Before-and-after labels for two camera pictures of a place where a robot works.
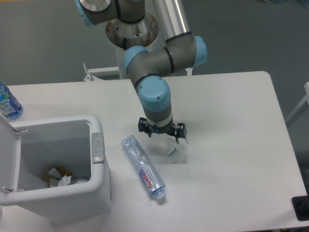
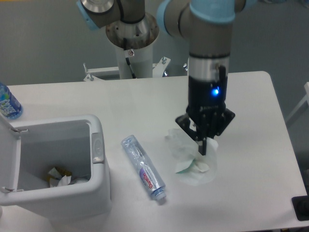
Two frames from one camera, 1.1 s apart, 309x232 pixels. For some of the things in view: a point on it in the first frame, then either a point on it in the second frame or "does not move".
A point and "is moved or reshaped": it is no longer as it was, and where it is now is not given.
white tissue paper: [176, 152] is moved or reshaped
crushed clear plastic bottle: [145, 167] does not move
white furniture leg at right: [304, 99] does not move
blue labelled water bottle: [10, 107] does not move
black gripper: [180, 132] → [206, 99]
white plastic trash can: [30, 148] does not move
